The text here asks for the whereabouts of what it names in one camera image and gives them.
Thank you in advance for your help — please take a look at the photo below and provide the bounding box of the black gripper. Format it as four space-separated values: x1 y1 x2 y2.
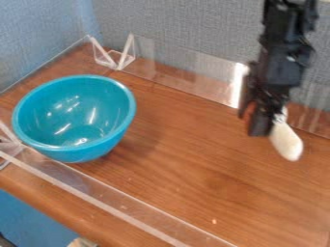
238 38 314 137

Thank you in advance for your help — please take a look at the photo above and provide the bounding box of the brown white plush mushroom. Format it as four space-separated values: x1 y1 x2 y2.
238 101 304 162

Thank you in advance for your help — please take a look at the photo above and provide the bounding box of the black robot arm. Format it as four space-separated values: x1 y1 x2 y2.
238 0 318 137

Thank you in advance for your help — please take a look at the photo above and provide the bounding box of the blue plastic bowl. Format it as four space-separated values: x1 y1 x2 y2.
12 74 136 163

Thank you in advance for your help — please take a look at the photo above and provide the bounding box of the clear acrylic back barrier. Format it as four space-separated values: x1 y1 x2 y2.
125 35 330 139

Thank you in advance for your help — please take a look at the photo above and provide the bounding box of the clear acrylic barrier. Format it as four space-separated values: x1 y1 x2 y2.
0 35 89 94
125 35 330 139
0 121 238 247

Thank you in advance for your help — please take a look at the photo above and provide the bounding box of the clear acrylic front barrier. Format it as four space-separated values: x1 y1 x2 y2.
0 121 238 247

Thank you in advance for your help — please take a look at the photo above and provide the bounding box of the clear acrylic left barrier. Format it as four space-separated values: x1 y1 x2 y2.
0 35 89 94

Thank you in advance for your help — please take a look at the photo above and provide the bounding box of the clear acrylic corner bracket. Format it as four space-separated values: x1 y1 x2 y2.
88 34 136 70

